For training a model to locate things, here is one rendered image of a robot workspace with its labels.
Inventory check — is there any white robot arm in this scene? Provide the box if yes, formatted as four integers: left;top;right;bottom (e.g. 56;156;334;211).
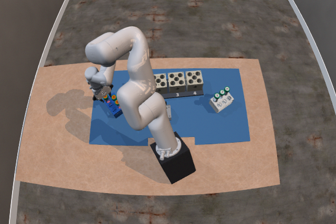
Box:
85;26;182;160

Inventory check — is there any white tube rack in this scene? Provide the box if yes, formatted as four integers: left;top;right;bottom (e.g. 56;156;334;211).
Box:
209;93;234;113

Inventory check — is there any blue flat mat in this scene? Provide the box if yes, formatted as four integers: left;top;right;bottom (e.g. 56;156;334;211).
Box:
89;68;250;146

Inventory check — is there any blue tube rack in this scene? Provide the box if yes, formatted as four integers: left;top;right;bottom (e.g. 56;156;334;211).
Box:
104;96;123;118

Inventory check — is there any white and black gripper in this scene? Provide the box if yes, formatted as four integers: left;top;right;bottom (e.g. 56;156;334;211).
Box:
92;85;113;103

